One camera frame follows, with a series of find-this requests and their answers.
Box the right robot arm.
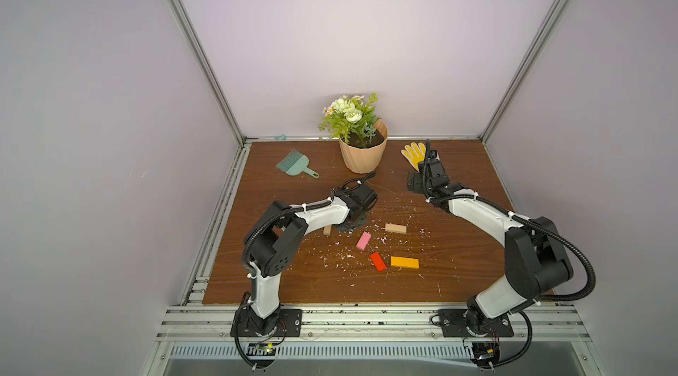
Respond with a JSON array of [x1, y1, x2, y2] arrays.
[[401, 143, 573, 335]]

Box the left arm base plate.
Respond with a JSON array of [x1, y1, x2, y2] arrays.
[[231, 307, 303, 338]]

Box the yellow block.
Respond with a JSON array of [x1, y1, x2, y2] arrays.
[[390, 256, 420, 269]]

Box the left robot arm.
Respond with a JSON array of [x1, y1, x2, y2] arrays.
[[241, 176, 378, 331]]

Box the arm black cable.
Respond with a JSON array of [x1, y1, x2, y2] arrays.
[[240, 198, 340, 271], [428, 192, 597, 303]]

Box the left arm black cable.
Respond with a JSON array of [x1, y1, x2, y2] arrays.
[[240, 198, 340, 271]]

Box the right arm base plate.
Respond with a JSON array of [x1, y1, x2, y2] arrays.
[[430, 309, 514, 339]]

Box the aluminium front rail frame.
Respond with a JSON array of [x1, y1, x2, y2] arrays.
[[154, 303, 591, 344]]

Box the green hand brush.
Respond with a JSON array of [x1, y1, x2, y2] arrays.
[[275, 149, 320, 179]]

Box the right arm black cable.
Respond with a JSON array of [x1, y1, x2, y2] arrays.
[[428, 192, 597, 303]]

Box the red block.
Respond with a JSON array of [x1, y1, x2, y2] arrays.
[[370, 252, 387, 273]]

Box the yellow work glove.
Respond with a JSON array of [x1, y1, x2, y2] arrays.
[[401, 142, 427, 172]]

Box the artificial green white plant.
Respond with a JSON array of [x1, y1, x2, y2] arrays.
[[318, 93, 382, 148]]

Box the pink block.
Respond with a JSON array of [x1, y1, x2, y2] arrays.
[[356, 231, 372, 251]]

